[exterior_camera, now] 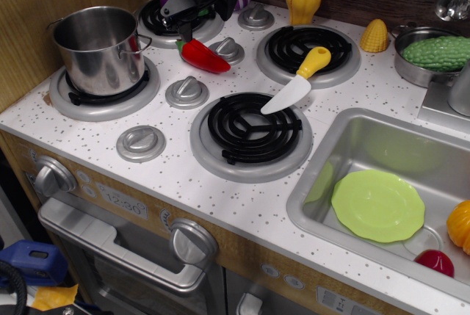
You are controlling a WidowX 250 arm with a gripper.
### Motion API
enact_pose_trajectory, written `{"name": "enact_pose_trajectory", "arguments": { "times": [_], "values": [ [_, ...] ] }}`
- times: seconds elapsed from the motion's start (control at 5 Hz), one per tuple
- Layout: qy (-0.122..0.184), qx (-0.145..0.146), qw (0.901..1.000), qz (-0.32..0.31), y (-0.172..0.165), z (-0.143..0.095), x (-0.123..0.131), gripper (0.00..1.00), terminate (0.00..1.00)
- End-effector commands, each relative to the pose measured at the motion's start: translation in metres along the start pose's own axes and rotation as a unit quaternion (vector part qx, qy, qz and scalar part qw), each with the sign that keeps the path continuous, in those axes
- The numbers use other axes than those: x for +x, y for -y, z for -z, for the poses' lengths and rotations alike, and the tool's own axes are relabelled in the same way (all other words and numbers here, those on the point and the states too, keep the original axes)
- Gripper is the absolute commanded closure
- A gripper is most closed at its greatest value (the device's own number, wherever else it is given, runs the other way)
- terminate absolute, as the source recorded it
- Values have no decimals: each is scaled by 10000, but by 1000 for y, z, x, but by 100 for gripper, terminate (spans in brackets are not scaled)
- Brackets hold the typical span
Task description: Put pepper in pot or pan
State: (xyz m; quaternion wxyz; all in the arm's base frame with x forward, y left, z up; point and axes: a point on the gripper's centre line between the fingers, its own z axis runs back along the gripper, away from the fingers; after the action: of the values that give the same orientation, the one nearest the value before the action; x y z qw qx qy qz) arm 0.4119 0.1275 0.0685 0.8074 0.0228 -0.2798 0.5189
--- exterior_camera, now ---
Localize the red toy pepper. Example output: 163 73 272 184
176 39 231 73

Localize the yellow toy bell pepper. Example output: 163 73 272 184
286 0 322 25

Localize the stainless steel pot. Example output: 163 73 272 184
48 6 152 97

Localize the small steel pan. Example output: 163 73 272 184
390 23 460 88

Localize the silver stove knob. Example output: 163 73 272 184
116 126 166 163
209 37 245 65
238 4 275 31
165 76 209 109

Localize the back left black burner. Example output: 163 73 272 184
136 0 224 49

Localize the black burner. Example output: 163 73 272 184
256 25 361 90
49 58 160 122
136 0 224 49
189 93 313 184

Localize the front left black burner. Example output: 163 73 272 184
49 58 160 122

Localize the front right black burner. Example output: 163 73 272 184
189 93 313 184

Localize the back right black burner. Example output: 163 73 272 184
256 25 361 90

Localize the yellow toy corn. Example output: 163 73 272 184
360 18 389 53

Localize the silver sink basin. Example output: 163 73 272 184
286 109 469 301

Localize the digital clock display panel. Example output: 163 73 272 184
95 183 148 220

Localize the silver oven dial left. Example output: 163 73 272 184
35 156 78 197

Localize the silver oven dial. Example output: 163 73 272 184
170 218 219 268
35 156 78 197

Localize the silver oven dial right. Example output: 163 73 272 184
170 218 219 268

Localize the green toy bitter gourd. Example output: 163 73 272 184
402 36 469 73

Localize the hanging steel ladle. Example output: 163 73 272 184
435 0 469 21

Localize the green plastic plate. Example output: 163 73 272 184
331 170 425 243

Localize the steel cup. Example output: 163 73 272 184
447 62 470 117

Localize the blue tool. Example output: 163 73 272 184
1 239 68 286

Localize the orange toy pumpkin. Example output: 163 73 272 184
446 200 470 255

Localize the red toy apple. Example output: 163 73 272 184
414 249 455 278

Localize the yellow handled toy knife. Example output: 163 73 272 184
261 46 331 115

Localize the silver oven door handle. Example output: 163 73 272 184
38 198 206 295

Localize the black cable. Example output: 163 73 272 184
0 259 29 315

